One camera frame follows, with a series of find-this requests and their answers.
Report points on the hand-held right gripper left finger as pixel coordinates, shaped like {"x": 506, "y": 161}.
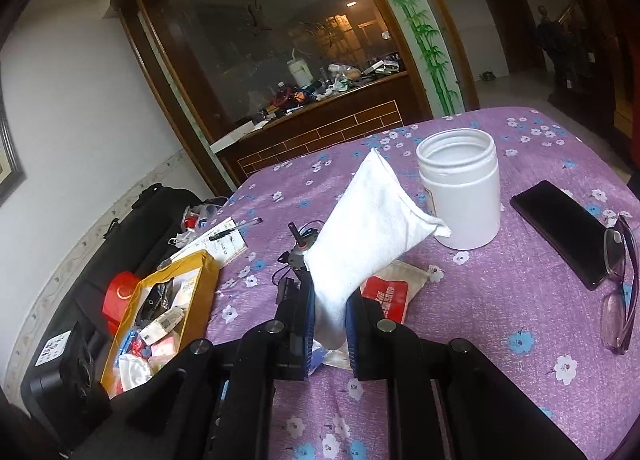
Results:
{"x": 307, "y": 320}

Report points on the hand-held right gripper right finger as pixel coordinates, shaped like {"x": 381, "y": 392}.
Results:
{"x": 352, "y": 335}

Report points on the blue cloth red plastic bundle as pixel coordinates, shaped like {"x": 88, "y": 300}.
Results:
{"x": 132, "y": 340}

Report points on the white cloth pouch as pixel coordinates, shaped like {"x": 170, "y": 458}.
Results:
{"x": 360, "y": 230}

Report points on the yellow taped white box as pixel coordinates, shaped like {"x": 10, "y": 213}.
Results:
{"x": 195, "y": 290}

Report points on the pink tissue pack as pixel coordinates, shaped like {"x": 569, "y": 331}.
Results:
{"x": 165, "y": 347}

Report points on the red label white packet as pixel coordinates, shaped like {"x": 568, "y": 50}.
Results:
{"x": 390, "y": 295}

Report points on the black power adapter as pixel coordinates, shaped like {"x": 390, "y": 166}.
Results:
{"x": 300, "y": 252}

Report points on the white paper notebook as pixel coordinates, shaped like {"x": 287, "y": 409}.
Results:
{"x": 220, "y": 247}

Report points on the red gift bag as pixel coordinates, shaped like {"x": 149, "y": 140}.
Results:
{"x": 120, "y": 295}

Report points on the black pen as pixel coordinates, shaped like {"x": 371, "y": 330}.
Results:
{"x": 225, "y": 234}

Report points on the cream tissue pack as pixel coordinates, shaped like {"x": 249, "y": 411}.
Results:
{"x": 165, "y": 322}

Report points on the black snack packet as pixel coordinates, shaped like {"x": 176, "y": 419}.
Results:
{"x": 155, "y": 300}

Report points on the black bag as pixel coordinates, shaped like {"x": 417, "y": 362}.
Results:
{"x": 100, "y": 260}

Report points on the clear plastic bag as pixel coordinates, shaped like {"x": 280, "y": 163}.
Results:
{"x": 195, "y": 220}

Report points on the purple floral tablecloth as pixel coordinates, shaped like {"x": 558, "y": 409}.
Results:
{"x": 500, "y": 290}

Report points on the white plastic jar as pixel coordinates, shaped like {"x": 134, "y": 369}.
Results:
{"x": 465, "y": 200}

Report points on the wooden brick pattern cabinet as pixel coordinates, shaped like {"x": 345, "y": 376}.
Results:
{"x": 350, "y": 125}

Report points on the black smartphone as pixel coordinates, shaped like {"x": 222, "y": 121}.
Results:
{"x": 560, "y": 230}

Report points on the clutter of small counter things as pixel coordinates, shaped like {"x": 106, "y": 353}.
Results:
{"x": 330, "y": 85}

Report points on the white plastic jug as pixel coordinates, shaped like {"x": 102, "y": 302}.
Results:
{"x": 300, "y": 73}

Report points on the purple framed eyeglasses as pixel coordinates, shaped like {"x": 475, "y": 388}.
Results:
{"x": 615, "y": 310}

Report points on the dark wooden door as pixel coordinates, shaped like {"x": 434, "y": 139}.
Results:
{"x": 510, "y": 25}

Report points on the framed wall picture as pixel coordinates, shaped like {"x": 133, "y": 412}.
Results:
{"x": 10, "y": 160}

